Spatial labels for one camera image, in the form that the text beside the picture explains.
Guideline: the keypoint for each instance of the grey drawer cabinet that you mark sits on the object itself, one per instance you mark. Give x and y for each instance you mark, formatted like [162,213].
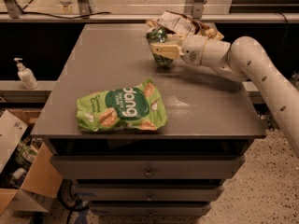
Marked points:
[177,170]

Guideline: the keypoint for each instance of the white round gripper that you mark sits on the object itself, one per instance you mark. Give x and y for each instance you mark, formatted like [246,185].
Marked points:
[192,49]

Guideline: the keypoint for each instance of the white pump lotion bottle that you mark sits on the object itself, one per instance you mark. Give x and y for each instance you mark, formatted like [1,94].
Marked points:
[26,75]

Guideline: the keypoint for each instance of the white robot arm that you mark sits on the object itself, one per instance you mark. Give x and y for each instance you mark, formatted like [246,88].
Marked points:
[243,59]

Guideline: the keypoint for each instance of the brown crumpled snack bag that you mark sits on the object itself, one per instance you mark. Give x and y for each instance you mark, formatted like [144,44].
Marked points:
[180,24]

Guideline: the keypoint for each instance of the green dang chips bag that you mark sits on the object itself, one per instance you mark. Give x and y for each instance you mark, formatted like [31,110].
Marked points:
[140,107]

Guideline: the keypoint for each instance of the green soda can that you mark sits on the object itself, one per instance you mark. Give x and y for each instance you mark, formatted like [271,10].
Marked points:
[157,34]

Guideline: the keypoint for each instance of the open cardboard box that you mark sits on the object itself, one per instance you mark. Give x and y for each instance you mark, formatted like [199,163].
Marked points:
[29,182]

